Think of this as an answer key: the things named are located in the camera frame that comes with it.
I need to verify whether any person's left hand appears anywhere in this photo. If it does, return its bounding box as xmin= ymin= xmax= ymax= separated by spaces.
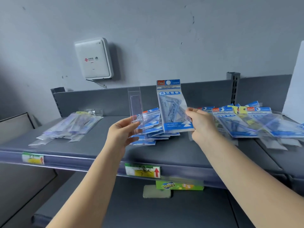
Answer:
xmin=104 ymin=116 xmax=143 ymax=160

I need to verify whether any person's right hand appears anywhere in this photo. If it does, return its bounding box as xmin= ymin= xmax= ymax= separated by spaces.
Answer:
xmin=185 ymin=107 xmax=220 ymax=146

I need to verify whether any pile of blue set-square packets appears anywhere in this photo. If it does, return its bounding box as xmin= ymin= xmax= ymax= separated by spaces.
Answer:
xmin=129 ymin=107 xmax=181 ymax=146

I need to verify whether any clear straight ruler packet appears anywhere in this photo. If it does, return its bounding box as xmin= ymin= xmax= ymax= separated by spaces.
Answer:
xmin=127 ymin=87 xmax=144 ymax=136

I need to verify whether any blue geometric set packet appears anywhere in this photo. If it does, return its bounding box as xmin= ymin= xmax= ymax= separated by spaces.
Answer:
xmin=156 ymin=79 xmax=195 ymax=134

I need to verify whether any pile of mixed packaged rulers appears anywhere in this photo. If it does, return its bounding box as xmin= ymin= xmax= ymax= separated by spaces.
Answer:
xmin=189 ymin=101 xmax=304 ymax=150

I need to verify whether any pile of clear rulers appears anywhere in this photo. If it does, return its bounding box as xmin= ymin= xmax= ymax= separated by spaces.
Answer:
xmin=28 ymin=108 xmax=104 ymax=147

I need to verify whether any person's right forearm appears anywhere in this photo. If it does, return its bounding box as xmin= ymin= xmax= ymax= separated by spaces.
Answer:
xmin=192 ymin=133 xmax=304 ymax=228

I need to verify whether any person's left forearm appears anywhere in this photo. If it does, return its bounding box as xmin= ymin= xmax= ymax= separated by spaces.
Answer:
xmin=46 ymin=149 xmax=124 ymax=228

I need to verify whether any green yellow shelf price label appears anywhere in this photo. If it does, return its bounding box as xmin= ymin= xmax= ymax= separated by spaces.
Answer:
xmin=22 ymin=152 xmax=45 ymax=166
xmin=125 ymin=163 xmax=161 ymax=179

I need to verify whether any grey shelf back panel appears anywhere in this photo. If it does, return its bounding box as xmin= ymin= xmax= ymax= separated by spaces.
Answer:
xmin=53 ymin=74 xmax=293 ymax=118

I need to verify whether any green cardboard box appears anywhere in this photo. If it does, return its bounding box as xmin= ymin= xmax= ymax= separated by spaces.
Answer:
xmin=155 ymin=180 xmax=205 ymax=191

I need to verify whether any white tiered pen display stand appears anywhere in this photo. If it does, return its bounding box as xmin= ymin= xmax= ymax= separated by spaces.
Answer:
xmin=282 ymin=40 xmax=304 ymax=124

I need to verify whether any grey leaning board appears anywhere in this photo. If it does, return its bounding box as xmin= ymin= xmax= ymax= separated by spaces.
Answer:
xmin=0 ymin=112 xmax=58 ymax=228

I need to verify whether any grey slotted shelf post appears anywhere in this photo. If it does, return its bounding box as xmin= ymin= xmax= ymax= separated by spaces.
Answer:
xmin=50 ymin=87 xmax=66 ymax=117
xmin=226 ymin=72 xmax=241 ymax=106

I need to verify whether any thin router cable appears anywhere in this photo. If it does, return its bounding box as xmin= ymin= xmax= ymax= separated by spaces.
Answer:
xmin=86 ymin=79 xmax=107 ymax=89

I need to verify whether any white wall router box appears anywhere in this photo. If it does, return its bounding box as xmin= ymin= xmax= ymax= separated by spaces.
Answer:
xmin=74 ymin=37 xmax=114 ymax=80

